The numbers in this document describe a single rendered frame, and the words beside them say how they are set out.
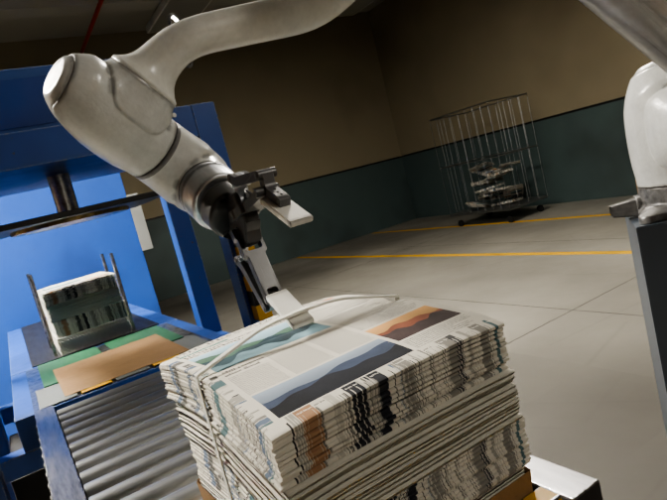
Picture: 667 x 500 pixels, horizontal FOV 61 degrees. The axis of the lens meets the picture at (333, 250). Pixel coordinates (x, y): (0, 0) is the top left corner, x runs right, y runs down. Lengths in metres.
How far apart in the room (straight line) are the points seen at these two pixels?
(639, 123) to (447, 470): 0.76
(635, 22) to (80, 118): 0.75
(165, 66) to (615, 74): 7.99
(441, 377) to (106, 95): 0.53
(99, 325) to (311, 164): 8.39
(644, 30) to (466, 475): 0.64
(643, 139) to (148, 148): 0.84
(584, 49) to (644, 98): 7.68
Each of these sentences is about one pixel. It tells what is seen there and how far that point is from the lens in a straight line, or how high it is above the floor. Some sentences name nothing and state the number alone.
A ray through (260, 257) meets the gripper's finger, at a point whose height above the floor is 1.14.
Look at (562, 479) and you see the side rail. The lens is 0.78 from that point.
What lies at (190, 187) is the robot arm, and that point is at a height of 1.25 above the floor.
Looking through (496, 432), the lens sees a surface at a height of 0.91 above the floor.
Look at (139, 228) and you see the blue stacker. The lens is 4.17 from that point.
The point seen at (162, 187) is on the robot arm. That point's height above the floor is 1.26.
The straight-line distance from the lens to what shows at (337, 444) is 0.53.
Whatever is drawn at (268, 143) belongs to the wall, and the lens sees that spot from 10.30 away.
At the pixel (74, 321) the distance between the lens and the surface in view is 2.53.
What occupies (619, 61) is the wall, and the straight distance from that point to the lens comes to 8.56.
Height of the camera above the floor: 1.21
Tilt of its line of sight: 7 degrees down
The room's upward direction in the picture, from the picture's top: 14 degrees counter-clockwise
